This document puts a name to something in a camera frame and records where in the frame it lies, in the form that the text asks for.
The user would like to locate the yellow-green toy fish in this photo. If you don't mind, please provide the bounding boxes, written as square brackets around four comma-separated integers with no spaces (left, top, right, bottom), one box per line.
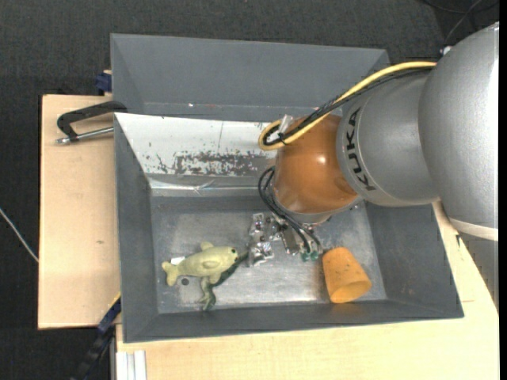
[161,241,239,287]

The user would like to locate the grey metal bin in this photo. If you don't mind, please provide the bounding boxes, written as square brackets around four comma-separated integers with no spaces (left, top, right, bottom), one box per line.
[109,32,465,344]

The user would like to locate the pale wood board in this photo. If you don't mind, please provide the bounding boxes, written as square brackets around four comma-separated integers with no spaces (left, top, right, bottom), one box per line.
[37,93,122,330]

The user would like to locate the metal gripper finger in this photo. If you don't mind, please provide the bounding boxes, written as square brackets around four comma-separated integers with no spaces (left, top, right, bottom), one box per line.
[246,241,276,268]
[248,211,276,240]

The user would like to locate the orange plastic cup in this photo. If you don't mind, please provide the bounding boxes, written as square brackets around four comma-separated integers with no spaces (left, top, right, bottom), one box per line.
[321,245,373,305]

